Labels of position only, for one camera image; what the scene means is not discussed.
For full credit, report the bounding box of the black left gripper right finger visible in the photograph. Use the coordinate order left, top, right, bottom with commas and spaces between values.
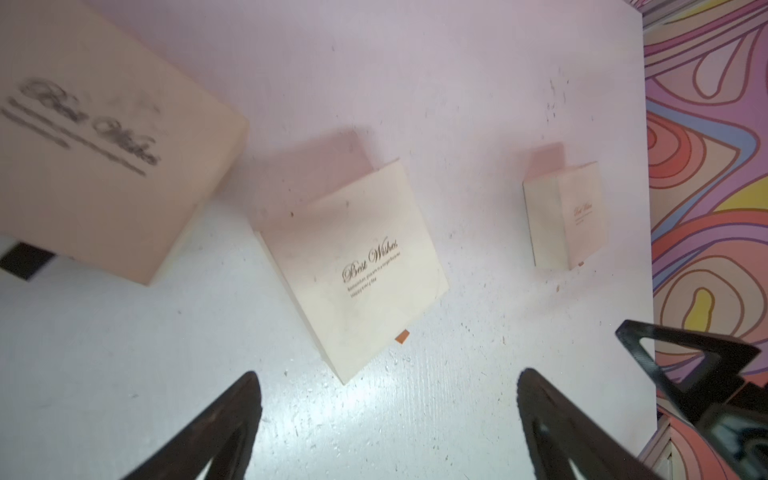
517, 368, 657, 479

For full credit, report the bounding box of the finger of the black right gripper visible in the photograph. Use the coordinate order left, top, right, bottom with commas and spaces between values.
616, 320, 762, 423

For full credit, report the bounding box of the small cream jewelry box middle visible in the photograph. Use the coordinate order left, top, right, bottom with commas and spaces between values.
1, 1, 249, 284

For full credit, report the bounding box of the cream drawer jewelry box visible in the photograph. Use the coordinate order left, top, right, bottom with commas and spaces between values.
523, 162, 607, 270

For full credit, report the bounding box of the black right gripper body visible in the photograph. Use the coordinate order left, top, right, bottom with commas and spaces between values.
696, 383, 767, 479

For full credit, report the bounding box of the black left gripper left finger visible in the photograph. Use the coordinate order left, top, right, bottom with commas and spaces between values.
127, 371, 263, 479

